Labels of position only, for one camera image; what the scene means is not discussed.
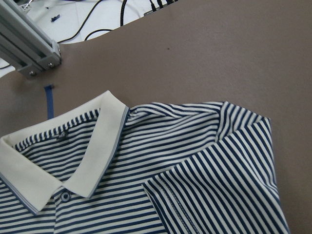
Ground blue white striped polo shirt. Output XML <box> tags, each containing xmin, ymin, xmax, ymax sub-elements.
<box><xmin>0</xmin><ymin>92</ymin><xmax>290</xmax><ymax>234</ymax></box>

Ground aluminium frame post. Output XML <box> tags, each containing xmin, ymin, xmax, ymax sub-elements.
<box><xmin>0</xmin><ymin>0</ymin><xmax>61</xmax><ymax>78</ymax></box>

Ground black table cable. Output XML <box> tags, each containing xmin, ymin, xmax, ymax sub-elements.
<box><xmin>57</xmin><ymin>0</ymin><xmax>128</xmax><ymax>43</ymax></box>

